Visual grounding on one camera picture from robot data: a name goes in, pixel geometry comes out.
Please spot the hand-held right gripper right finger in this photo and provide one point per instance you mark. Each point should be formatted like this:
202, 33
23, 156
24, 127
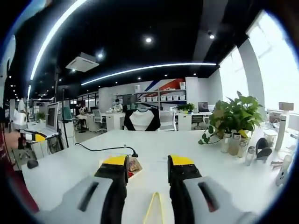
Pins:
184, 198

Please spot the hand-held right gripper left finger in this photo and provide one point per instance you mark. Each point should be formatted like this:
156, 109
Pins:
112, 193

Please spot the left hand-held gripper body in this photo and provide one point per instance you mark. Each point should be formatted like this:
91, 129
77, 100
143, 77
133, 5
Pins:
20, 117

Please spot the yellow food tongs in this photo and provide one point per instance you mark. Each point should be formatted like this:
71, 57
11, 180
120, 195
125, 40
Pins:
161, 210

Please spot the beige paper tray container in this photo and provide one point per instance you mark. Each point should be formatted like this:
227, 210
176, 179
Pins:
137, 173

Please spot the person's left hand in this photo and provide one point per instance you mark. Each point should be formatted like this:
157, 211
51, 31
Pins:
11, 140

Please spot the white laptop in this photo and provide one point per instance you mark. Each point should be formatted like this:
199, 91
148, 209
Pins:
52, 116

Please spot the black computer mouse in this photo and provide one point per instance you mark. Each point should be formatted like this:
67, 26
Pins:
32, 164

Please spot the green board on tripod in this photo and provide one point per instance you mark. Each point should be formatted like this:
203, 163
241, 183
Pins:
66, 112

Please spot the person in red shirt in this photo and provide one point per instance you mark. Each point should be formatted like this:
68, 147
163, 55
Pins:
16, 182

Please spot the white office chair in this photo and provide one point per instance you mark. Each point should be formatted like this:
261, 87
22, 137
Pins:
99, 120

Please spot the glass jar with white filling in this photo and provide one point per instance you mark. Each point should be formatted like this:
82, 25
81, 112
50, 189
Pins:
225, 144

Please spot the glass jar with brown filling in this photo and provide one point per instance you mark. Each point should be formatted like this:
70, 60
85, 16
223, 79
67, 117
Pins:
234, 145

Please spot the small glass jar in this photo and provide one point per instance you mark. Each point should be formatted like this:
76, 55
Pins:
243, 149

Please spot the glass shaker with metal lid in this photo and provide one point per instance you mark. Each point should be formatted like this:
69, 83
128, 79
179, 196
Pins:
250, 157

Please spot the black and white chair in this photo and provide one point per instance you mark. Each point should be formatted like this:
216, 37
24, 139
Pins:
142, 120

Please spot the grey mesh office chair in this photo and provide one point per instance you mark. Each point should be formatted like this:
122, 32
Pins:
168, 120

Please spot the white ceiling air conditioner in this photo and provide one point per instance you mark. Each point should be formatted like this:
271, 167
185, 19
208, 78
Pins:
82, 61

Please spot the small green desk plant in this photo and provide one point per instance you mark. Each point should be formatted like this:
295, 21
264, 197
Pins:
186, 107

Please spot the black phone holder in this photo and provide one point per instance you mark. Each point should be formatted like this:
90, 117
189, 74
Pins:
263, 150

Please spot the dark computer monitor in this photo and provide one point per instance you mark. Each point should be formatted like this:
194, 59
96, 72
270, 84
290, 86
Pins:
203, 107

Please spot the large potted green plant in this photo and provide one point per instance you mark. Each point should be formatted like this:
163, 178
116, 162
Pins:
236, 114

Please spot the white game controller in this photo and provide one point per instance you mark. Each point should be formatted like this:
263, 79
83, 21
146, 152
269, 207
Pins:
283, 172

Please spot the shelf rack with white bins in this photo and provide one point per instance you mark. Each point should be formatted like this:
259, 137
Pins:
170, 94

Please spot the white thermos bottle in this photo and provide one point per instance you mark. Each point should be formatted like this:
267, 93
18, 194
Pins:
282, 133

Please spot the curved ceiling light strip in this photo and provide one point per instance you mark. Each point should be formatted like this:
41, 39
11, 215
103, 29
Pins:
144, 68

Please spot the small cardboard box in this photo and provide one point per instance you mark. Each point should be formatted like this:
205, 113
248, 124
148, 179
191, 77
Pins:
286, 106

